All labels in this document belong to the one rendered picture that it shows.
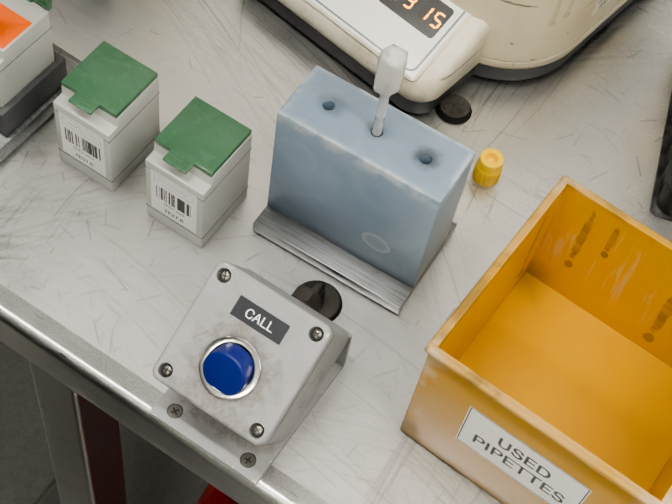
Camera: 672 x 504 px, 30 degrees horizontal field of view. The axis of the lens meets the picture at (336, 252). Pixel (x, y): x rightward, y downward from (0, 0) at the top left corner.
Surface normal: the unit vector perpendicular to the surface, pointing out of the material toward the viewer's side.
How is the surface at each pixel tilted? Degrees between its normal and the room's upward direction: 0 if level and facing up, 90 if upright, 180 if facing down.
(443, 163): 0
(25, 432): 0
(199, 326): 30
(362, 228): 90
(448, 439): 90
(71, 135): 90
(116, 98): 0
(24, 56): 90
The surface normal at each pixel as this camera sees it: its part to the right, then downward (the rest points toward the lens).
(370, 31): -0.18, -0.22
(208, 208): 0.83, 0.51
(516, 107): 0.11, -0.51
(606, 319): -0.59, 0.66
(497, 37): -0.21, 0.82
